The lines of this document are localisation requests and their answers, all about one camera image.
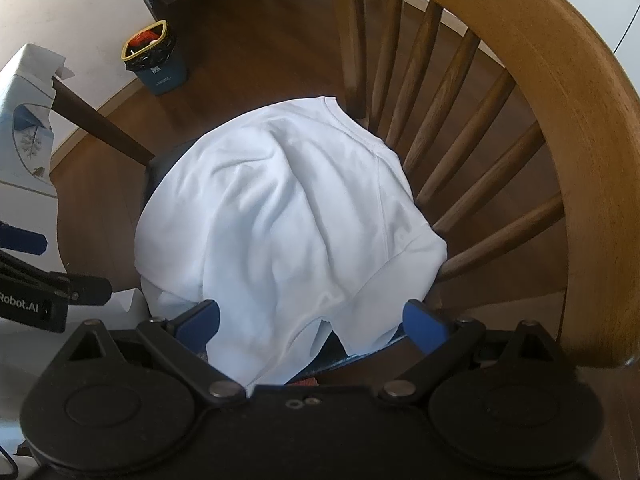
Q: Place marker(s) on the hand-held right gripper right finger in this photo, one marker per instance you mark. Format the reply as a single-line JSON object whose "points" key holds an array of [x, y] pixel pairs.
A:
{"points": [[422, 324]]}

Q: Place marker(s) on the dark wooden table leg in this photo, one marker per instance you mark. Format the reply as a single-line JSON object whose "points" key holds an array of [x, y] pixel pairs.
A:
{"points": [[100, 120]]}

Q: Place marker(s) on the wooden spindle-back chair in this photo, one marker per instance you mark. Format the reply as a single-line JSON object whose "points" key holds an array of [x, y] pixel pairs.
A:
{"points": [[575, 110]]}

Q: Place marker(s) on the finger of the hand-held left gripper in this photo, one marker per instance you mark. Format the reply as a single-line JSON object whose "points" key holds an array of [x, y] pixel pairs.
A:
{"points": [[90, 289], [22, 240]]}

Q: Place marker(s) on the trash bin with yellow rim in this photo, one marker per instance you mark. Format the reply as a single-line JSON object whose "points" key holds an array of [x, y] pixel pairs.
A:
{"points": [[155, 62]]}

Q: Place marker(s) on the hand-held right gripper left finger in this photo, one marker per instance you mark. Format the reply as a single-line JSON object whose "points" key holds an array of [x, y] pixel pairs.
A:
{"points": [[197, 321]]}

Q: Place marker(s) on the white T-shirt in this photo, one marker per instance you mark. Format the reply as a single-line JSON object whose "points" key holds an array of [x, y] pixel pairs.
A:
{"points": [[280, 220]]}

